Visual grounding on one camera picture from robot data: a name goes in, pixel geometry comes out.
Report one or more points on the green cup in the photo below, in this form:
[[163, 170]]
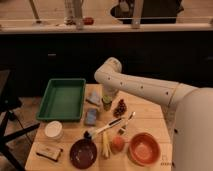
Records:
[[107, 103]]

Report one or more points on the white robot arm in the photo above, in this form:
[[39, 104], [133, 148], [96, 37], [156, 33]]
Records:
[[193, 108]]

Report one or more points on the green plastic tray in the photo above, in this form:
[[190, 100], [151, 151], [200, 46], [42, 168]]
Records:
[[63, 100]]

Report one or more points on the pine cone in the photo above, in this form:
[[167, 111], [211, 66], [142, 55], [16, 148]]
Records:
[[120, 109]]

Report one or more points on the blue sponge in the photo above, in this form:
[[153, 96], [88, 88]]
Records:
[[90, 117]]

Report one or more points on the small paint brush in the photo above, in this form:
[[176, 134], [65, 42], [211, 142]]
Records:
[[122, 130]]

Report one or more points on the orange fruit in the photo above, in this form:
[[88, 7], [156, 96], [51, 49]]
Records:
[[117, 144]]

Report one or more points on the red object on counter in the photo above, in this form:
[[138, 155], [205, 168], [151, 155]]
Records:
[[88, 21]]

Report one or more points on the white cup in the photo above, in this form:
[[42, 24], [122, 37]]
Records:
[[54, 130]]

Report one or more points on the dark purple bowl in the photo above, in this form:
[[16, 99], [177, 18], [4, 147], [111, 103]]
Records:
[[83, 153]]

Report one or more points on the orange bowl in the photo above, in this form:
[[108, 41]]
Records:
[[144, 149]]

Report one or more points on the wooden block eraser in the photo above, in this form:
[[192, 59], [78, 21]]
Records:
[[49, 152]]

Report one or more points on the black chair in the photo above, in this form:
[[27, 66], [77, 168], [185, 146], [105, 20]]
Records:
[[8, 102]]

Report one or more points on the white handled brush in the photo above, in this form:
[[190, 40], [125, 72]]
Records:
[[90, 134]]

